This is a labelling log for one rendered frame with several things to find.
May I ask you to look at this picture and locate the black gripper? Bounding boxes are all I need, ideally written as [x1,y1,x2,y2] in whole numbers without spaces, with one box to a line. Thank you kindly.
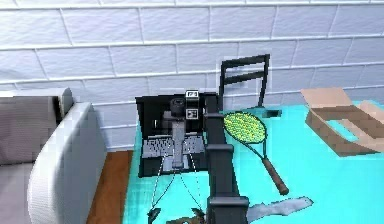
[147,97,207,224]

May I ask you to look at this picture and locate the black laptop computer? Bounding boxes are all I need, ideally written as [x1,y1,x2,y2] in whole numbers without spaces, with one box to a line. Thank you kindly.
[134,93,219,179]

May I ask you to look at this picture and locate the small brown object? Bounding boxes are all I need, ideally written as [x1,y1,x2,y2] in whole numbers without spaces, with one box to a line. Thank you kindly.
[165,215,208,224]

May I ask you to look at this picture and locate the grey ragged flat shape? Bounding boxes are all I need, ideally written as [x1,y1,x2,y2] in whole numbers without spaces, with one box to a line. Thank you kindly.
[246,196,315,224]

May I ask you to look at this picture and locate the green tennis racket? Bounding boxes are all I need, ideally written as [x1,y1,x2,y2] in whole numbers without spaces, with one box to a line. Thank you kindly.
[222,111,290,196]

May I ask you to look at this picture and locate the grey sofa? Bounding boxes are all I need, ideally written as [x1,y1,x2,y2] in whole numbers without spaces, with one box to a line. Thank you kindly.
[0,87,108,224]

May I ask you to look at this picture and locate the small black flat object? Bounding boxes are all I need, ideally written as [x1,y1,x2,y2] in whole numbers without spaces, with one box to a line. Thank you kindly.
[261,108,283,119]

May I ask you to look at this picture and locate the black slatted chair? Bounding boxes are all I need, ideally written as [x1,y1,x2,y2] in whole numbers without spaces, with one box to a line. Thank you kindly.
[218,53,271,112]

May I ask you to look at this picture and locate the brown cardboard box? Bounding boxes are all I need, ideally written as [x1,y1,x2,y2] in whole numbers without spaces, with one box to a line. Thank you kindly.
[299,87,384,158]

